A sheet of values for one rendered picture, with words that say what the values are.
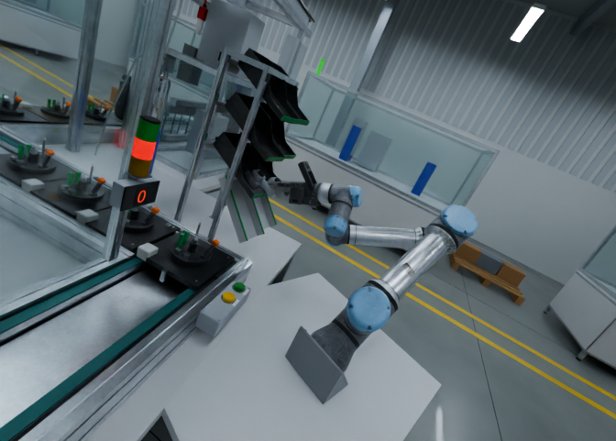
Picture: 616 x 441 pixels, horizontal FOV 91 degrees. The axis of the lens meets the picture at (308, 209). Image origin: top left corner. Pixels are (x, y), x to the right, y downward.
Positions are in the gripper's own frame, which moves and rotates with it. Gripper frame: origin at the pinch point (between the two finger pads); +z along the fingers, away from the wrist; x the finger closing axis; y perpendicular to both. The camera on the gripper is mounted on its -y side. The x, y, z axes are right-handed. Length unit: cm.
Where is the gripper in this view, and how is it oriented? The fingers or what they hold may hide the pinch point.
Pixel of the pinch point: (274, 181)
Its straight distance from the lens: 121.8
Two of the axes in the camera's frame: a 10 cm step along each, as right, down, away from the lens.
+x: 4.2, -1.4, 9.0
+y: -0.6, 9.8, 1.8
